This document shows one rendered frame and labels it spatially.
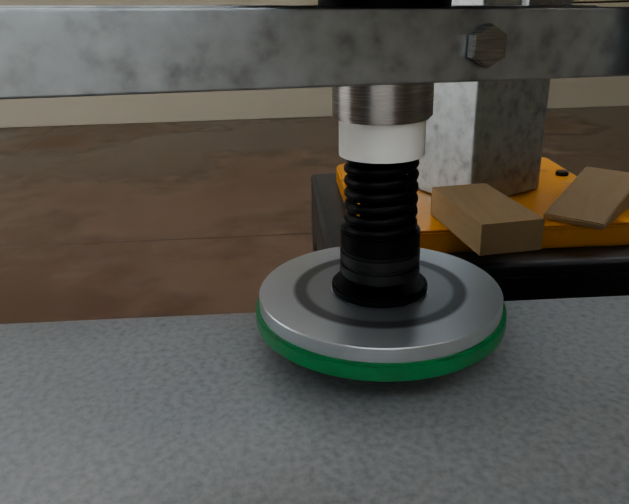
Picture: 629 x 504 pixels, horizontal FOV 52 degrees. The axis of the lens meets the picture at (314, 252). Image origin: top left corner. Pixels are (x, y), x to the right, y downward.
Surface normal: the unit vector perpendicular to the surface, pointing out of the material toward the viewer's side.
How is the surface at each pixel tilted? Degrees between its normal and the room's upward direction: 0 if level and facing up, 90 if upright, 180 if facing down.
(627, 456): 0
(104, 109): 90
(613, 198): 11
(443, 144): 90
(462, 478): 0
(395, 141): 90
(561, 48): 90
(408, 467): 0
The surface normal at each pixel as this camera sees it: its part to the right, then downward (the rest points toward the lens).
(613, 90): 0.07, 0.37
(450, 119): -0.83, 0.22
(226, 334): -0.02, -0.93
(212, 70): 0.30, 0.35
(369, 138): -0.37, 0.36
